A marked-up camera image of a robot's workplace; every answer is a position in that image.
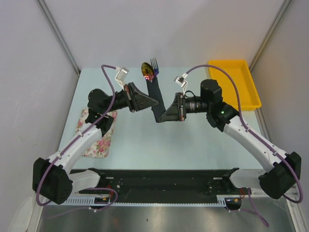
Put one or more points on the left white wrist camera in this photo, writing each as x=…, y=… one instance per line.
x=121, y=75

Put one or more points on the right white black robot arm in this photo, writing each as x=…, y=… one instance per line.
x=280, y=170

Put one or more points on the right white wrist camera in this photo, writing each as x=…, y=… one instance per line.
x=182, y=82

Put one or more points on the iridescent rainbow fork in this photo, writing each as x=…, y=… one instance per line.
x=154, y=66

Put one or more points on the white slotted cable duct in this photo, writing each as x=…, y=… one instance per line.
x=80, y=200

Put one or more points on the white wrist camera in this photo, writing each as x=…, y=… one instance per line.
x=121, y=75
x=182, y=82

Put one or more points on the floral pattern tray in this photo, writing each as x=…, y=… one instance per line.
x=99, y=149

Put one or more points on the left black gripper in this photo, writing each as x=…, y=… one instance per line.
x=137, y=100

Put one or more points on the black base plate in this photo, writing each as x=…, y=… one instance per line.
x=166, y=186

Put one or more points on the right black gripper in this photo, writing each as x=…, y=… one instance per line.
x=175, y=111

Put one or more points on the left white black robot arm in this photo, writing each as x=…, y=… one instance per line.
x=52, y=177

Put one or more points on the yellow plastic bin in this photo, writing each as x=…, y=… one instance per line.
x=241, y=79

